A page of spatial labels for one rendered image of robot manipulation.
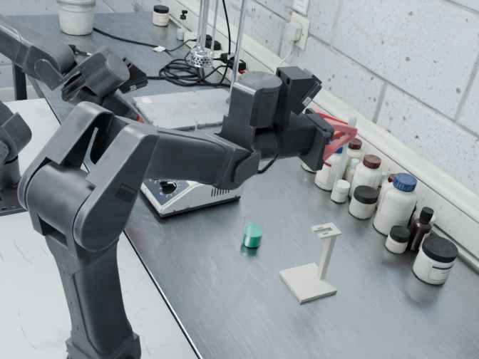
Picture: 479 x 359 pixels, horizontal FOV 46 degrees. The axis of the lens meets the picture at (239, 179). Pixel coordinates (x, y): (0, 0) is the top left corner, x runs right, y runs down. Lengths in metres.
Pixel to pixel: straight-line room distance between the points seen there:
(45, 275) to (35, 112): 0.63
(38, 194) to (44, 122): 0.97
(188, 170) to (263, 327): 0.41
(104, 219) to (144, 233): 0.60
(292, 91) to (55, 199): 0.37
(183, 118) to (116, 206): 1.02
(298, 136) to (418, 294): 0.47
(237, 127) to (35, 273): 0.48
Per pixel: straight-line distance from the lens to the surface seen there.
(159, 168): 0.61
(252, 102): 0.74
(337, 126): 0.85
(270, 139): 0.80
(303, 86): 0.79
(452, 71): 1.30
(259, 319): 1.00
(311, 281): 1.08
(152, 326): 0.97
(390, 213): 1.24
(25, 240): 1.14
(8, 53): 1.10
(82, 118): 0.58
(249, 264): 1.10
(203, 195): 1.20
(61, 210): 0.54
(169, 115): 1.56
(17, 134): 1.19
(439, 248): 1.17
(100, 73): 1.05
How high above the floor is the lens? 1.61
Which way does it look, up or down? 32 degrees down
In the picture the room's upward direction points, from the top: 9 degrees clockwise
